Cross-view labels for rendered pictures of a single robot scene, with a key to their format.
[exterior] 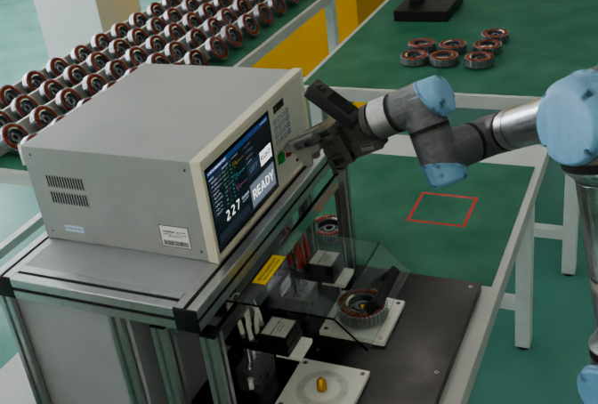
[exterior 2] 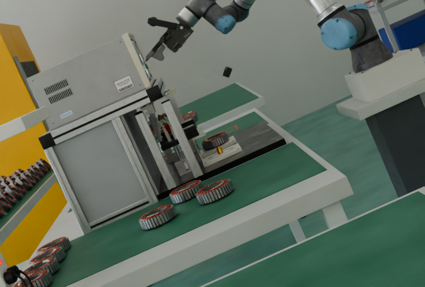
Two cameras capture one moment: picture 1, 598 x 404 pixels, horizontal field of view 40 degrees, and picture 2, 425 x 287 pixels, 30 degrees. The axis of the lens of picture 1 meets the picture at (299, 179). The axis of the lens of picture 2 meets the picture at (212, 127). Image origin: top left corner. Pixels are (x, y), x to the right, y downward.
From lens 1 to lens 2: 2.00 m
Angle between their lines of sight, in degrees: 33
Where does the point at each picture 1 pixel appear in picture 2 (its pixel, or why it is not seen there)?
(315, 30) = (49, 222)
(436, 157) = (220, 14)
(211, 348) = (169, 107)
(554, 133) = not seen: outside the picture
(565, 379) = not seen: hidden behind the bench
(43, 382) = (79, 203)
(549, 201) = not seen: hidden behind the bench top
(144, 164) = (98, 50)
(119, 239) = (93, 105)
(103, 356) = (113, 155)
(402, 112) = (197, 5)
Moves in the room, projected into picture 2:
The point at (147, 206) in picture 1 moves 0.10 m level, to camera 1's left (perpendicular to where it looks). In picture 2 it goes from (105, 74) to (80, 85)
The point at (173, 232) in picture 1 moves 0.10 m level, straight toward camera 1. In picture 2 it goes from (122, 82) to (137, 76)
